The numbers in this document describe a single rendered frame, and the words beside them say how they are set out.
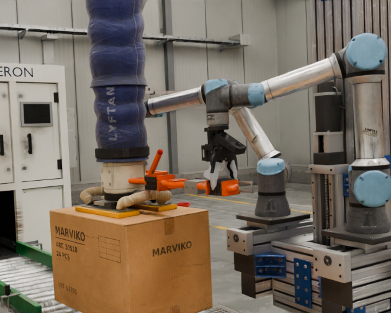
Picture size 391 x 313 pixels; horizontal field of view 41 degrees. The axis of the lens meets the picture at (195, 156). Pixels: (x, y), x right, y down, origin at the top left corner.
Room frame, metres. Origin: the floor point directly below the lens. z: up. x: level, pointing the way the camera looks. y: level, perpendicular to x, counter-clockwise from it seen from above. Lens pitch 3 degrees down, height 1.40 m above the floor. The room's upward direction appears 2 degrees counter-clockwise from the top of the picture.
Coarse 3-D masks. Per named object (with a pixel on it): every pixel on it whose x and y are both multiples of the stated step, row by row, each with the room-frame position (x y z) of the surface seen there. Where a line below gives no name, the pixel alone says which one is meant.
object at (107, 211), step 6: (90, 204) 2.24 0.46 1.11; (114, 204) 2.08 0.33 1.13; (78, 210) 2.22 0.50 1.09; (84, 210) 2.18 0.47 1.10; (90, 210) 2.14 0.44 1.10; (96, 210) 2.11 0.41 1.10; (102, 210) 2.10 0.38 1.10; (108, 210) 2.07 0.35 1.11; (114, 210) 2.05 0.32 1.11; (126, 210) 2.04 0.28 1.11; (132, 210) 2.06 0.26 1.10; (108, 216) 2.04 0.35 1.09; (114, 216) 2.01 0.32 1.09; (120, 216) 1.99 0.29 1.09; (126, 216) 2.01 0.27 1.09
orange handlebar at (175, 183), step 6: (132, 180) 2.11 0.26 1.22; (138, 180) 2.08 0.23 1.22; (144, 180) 2.05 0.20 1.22; (162, 180) 1.97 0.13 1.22; (168, 180) 1.93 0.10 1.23; (174, 180) 1.91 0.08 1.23; (180, 180) 1.91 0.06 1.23; (186, 180) 1.93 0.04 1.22; (168, 186) 1.94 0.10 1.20; (174, 186) 1.91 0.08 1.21; (180, 186) 1.88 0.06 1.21; (198, 186) 1.81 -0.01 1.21; (204, 186) 1.78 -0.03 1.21; (228, 186) 1.71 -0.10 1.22; (234, 186) 1.71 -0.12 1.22
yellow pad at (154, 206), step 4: (152, 200) 2.21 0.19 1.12; (136, 204) 2.23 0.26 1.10; (140, 204) 2.21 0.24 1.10; (152, 204) 2.17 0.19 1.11; (156, 204) 2.16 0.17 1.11; (160, 204) 2.15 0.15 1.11; (164, 204) 2.16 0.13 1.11; (168, 204) 2.17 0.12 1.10; (172, 204) 2.17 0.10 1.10; (176, 204) 2.18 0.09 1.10; (136, 208) 2.23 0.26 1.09; (140, 208) 2.20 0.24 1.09; (144, 208) 2.18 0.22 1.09; (148, 208) 2.16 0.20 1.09; (152, 208) 2.14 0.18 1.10; (156, 208) 2.12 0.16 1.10; (160, 208) 2.12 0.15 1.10; (164, 208) 2.13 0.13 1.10; (168, 208) 2.15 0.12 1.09; (172, 208) 2.16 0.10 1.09; (176, 208) 2.17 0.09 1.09
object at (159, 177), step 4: (144, 176) 2.01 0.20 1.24; (148, 176) 1.99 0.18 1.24; (152, 176) 1.98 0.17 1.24; (156, 176) 1.97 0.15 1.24; (160, 176) 1.97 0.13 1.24; (164, 176) 1.98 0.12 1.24; (168, 176) 2.00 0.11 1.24; (172, 176) 2.01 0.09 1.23; (148, 180) 1.99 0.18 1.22; (152, 180) 1.97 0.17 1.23; (156, 180) 1.97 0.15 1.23; (160, 180) 1.97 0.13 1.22; (148, 184) 2.01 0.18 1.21; (152, 184) 1.99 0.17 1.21; (156, 184) 1.97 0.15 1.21; (160, 184) 1.97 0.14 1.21; (148, 188) 1.99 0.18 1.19; (152, 188) 1.98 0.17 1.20; (156, 188) 1.97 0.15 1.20; (160, 188) 1.97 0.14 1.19; (164, 188) 1.98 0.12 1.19; (168, 188) 1.99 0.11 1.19; (172, 188) 2.01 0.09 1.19
